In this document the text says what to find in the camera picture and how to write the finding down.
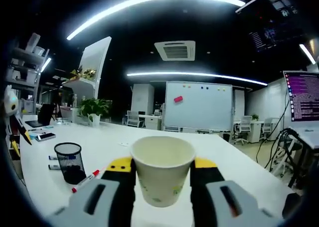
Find green potted plant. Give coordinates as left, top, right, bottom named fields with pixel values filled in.
left=78, top=98, right=110, bottom=127

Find smartphone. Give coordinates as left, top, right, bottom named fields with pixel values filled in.
left=36, top=132, right=57, bottom=142

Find black mesh pen holder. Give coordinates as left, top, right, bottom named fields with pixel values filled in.
left=54, top=142, right=87, bottom=185

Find wall-mounted dark display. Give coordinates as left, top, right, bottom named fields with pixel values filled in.
left=235, top=0, right=307, bottom=53

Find gold decorations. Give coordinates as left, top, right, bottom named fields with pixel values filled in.
left=70, top=67, right=97, bottom=80

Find monitor with purple screen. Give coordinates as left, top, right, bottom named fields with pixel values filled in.
left=283, top=70, right=319, bottom=123

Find white curved display shelf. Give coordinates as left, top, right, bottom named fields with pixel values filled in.
left=62, top=36, right=112, bottom=106

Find ceiling air conditioner vent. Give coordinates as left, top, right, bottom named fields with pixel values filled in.
left=154, top=40, right=196, bottom=61

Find blue whiteboard marker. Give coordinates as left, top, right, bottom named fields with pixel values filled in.
left=48, top=154, right=77, bottom=161

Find black laptop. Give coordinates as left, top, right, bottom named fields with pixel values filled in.
left=24, top=103, right=56, bottom=128

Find red whiteboard marker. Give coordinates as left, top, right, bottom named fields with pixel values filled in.
left=71, top=169, right=101, bottom=194

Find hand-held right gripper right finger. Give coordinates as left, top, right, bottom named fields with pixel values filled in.
left=190, top=157, right=282, bottom=227

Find black rounded object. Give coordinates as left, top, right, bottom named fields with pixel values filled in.
left=281, top=192, right=304, bottom=219

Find grey metal storage rack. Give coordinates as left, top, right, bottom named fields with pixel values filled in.
left=4, top=32, right=50, bottom=113

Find black cable bundle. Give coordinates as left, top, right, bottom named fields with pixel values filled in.
left=256, top=105, right=300, bottom=178

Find white paper cup green print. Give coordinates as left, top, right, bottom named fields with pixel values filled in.
left=131, top=136, right=196, bottom=208

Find standing desk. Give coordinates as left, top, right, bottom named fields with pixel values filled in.
left=286, top=122, right=319, bottom=188

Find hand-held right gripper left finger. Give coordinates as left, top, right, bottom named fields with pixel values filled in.
left=48, top=156, right=137, bottom=227

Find white rolling whiteboard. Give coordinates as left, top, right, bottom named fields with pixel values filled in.
left=164, top=81, right=234, bottom=132

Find white office chair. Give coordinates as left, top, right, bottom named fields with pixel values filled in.
left=234, top=115, right=253, bottom=145

